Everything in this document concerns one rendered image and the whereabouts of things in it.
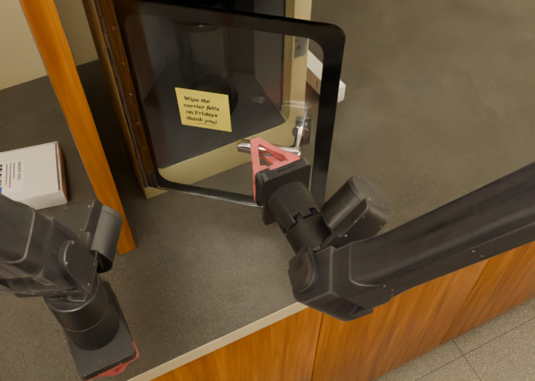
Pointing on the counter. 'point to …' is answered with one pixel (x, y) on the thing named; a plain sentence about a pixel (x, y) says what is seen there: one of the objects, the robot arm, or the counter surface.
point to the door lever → (279, 145)
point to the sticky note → (204, 109)
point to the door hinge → (115, 65)
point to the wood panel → (70, 94)
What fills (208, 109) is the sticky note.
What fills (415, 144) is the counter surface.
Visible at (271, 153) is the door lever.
